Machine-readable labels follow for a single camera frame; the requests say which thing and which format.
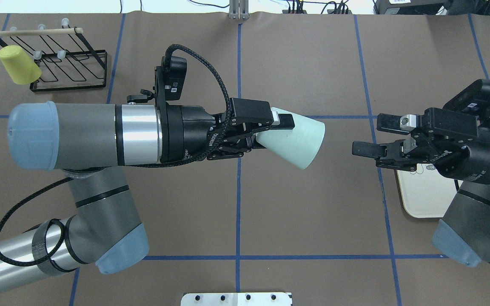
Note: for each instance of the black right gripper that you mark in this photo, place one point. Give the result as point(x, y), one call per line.
point(477, 156)

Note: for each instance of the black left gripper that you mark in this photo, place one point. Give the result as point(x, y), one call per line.
point(189, 132)

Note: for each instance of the mint green cup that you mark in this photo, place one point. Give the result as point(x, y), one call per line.
point(300, 145)

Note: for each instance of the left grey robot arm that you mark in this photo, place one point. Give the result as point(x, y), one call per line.
point(92, 144)

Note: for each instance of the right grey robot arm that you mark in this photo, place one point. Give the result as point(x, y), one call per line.
point(463, 233)

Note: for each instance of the cream rabbit print tray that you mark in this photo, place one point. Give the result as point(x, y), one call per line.
point(425, 193)

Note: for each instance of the yellow cup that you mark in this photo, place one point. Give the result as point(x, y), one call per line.
point(19, 65)

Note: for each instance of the black equipment box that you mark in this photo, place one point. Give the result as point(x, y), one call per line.
point(431, 7)

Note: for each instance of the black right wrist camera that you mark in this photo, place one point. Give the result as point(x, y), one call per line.
point(473, 100)

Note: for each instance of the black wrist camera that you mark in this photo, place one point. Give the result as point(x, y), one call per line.
point(473, 100)
point(170, 81)

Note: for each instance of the grey aluminium post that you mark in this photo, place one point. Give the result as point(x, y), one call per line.
point(239, 10)

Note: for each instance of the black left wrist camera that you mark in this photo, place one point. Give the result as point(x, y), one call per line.
point(170, 81)

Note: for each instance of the white metal mount base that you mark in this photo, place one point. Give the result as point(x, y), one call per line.
point(237, 299)

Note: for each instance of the black wire cup rack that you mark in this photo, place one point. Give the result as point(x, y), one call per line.
point(66, 58)

